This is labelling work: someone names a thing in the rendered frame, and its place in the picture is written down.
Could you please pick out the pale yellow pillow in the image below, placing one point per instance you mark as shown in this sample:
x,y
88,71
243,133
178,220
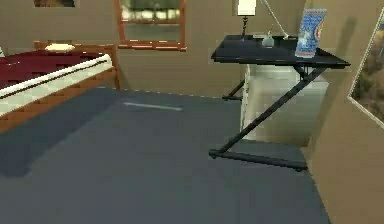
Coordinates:
x,y
59,47

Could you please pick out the wooden bed with red cover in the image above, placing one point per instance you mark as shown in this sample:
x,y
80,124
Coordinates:
x,y
40,76

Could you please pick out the white cabinet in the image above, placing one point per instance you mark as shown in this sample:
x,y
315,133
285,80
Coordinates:
x,y
283,103

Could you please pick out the red framed window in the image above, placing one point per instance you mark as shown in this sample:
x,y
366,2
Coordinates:
x,y
151,26

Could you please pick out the black desk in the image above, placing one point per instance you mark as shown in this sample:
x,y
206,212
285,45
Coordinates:
x,y
266,55

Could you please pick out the grey round bottle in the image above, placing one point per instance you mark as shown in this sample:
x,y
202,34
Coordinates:
x,y
268,41

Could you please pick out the white shade table lamp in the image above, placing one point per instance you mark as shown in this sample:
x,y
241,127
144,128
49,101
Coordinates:
x,y
246,13

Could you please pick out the white framed wall picture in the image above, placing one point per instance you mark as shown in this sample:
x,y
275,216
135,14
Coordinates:
x,y
371,76

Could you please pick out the small framed wall picture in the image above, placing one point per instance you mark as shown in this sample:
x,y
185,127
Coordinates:
x,y
55,3

